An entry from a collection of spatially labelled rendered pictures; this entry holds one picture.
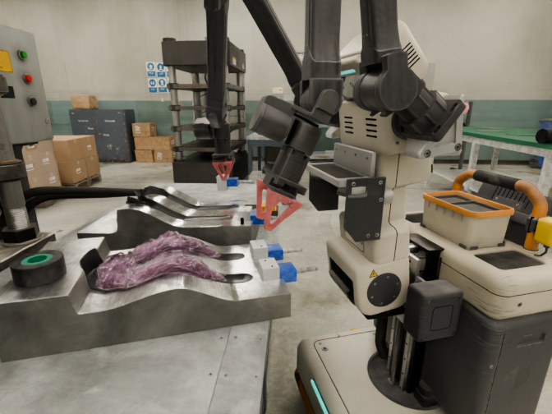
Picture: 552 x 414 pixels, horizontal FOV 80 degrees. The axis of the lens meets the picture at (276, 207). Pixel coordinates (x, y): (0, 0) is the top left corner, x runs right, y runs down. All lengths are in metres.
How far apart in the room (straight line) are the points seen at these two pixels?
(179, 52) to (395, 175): 4.36
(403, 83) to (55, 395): 0.74
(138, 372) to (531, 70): 8.34
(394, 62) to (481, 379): 0.84
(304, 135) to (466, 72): 7.42
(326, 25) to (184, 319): 0.57
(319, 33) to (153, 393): 0.62
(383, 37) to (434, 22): 7.16
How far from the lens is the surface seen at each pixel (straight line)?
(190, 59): 4.96
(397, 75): 0.65
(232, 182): 1.24
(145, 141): 7.78
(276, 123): 0.59
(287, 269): 0.72
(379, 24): 0.68
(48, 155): 4.98
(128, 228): 1.02
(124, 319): 0.67
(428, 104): 0.71
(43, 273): 0.70
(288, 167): 0.60
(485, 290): 1.01
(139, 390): 0.60
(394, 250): 0.94
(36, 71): 1.64
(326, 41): 0.63
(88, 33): 8.78
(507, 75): 8.29
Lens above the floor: 1.21
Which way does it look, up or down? 17 degrees down
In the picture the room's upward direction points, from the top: straight up
